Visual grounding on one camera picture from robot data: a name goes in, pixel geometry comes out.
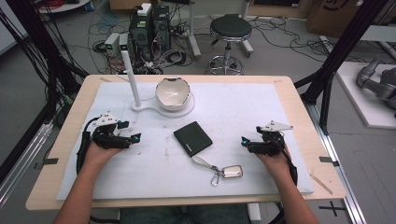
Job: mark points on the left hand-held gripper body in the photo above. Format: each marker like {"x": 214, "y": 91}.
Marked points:
{"x": 107, "y": 140}

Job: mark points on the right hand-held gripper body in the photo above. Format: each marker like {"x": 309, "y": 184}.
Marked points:
{"x": 267, "y": 146}

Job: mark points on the person's left hand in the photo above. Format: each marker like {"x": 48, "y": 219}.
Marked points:
{"x": 98, "y": 155}

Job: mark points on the person's right hand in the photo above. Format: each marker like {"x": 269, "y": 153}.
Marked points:
{"x": 277, "y": 163}

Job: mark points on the white table mat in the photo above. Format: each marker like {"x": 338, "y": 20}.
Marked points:
{"x": 155, "y": 174}

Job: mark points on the white stand with pole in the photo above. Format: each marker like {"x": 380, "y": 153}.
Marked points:
{"x": 134, "y": 84}

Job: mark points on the wooden table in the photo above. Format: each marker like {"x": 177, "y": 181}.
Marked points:
{"x": 314, "y": 146}

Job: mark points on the black wallet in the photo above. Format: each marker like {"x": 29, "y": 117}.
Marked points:
{"x": 193, "y": 138}

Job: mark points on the white ceramic bowl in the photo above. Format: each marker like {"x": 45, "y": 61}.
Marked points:
{"x": 173, "y": 93}

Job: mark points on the black tape strip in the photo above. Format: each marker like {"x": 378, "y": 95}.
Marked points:
{"x": 49, "y": 161}
{"x": 328, "y": 160}

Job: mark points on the small white box device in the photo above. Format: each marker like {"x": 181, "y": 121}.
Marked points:
{"x": 124, "y": 42}
{"x": 111, "y": 42}

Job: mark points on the black computer tower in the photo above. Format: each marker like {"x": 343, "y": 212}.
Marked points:
{"x": 161, "y": 29}
{"x": 140, "y": 37}

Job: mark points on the black tape cross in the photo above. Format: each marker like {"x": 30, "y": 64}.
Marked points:
{"x": 332, "y": 208}

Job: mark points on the white floor platform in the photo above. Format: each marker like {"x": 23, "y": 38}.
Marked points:
{"x": 364, "y": 105}

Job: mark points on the black round stool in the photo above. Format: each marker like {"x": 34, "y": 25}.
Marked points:
{"x": 231, "y": 28}

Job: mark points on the cardboard box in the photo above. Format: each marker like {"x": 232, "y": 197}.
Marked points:
{"x": 336, "y": 15}

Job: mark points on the aluminium rail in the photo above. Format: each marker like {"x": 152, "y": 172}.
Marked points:
{"x": 21, "y": 161}
{"x": 339, "y": 174}

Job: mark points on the black metal frame post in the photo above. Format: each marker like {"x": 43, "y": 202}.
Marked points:
{"x": 339, "y": 53}
{"x": 40, "y": 46}

